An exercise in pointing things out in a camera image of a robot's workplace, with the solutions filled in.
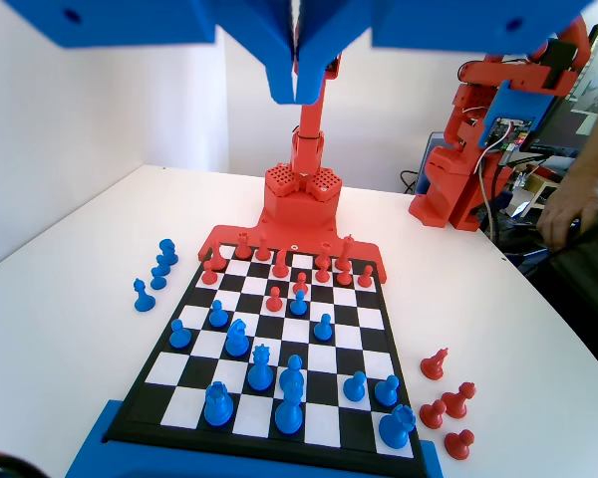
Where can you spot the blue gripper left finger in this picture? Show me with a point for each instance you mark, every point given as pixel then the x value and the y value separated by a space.
pixel 271 45

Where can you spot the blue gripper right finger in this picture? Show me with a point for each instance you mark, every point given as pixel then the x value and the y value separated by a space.
pixel 321 40

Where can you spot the blue chess knight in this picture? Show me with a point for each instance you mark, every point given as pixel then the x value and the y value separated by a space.
pixel 169 249
pixel 236 341

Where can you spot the red robot arm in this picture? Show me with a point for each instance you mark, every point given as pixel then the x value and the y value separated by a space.
pixel 306 199

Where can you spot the bare person forearm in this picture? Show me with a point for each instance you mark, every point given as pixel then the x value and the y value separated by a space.
pixel 595 154

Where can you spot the red chess rook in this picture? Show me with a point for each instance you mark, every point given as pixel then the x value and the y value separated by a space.
pixel 242 247
pixel 324 256

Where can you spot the red chess bishop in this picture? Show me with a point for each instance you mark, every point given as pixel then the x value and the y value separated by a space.
pixel 433 367
pixel 262 250

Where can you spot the red chess king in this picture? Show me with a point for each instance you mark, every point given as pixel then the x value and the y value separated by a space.
pixel 347 251

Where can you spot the red chess pawn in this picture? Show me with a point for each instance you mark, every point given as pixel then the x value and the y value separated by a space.
pixel 274 300
pixel 208 276
pixel 344 278
pixel 432 414
pixel 365 278
pixel 322 275
pixel 459 445
pixel 300 285

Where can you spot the blue chess pawn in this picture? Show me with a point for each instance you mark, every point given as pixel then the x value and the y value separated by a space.
pixel 323 328
pixel 297 305
pixel 180 336
pixel 161 264
pixel 355 388
pixel 218 314
pixel 157 280
pixel 387 391

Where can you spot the blue chess bishop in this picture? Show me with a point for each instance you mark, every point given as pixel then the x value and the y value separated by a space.
pixel 293 368
pixel 143 299

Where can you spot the blue chess queen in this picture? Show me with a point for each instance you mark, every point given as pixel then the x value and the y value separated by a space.
pixel 260 371

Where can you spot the blue chess rook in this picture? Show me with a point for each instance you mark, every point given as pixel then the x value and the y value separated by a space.
pixel 218 406
pixel 397 428

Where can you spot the bare person hand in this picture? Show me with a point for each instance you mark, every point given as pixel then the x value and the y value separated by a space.
pixel 563 214

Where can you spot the blue controller board cover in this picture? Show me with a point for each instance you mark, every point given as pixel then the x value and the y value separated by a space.
pixel 515 102

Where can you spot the black computer monitor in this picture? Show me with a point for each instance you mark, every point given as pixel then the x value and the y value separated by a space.
pixel 585 84

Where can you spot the black white chessboard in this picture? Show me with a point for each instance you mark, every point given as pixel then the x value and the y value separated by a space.
pixel 329 363

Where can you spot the black fabric chair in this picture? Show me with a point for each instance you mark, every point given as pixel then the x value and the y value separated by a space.
pixel 588 279

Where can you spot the red base plate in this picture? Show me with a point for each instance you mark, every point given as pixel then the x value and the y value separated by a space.
pixel 229 233

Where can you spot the blue base plate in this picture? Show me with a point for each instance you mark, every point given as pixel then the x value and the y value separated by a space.
pixel 94 448

